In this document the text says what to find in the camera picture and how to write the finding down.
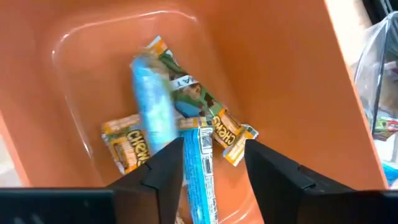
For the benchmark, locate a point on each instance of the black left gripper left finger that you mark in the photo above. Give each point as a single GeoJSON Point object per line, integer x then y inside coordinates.
{"type": "Point", "coordinates": [140, 202]}

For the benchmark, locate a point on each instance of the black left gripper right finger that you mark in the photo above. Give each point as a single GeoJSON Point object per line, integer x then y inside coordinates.
{"type": "Point", "coordinates": [295, 202]}

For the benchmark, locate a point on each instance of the green yellow granola bar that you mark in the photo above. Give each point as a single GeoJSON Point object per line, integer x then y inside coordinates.
{"type": "Point", "coordinates": [127, 146]}
{"type": "Point", "coordinates": [199, 99]}

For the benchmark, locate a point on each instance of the green and blue granola bar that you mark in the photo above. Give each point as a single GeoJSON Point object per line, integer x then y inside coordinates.
{"type": "Point", "coordinates": [196, 174]}
{"type": "Point", "coordinates": [154, 109]}

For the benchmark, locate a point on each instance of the clear plastic bin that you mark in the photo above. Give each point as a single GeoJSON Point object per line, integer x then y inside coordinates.
{"type": "Point", "coordinates": [373, 62]}

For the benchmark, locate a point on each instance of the orange plastic bin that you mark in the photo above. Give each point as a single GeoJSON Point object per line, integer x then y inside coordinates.
{"type": "Point", "coordinates": [280, 77]}

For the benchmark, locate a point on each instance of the black aluminium frame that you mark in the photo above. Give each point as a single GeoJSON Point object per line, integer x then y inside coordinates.
{"type": "Point", "coordinates": [379, 7]}

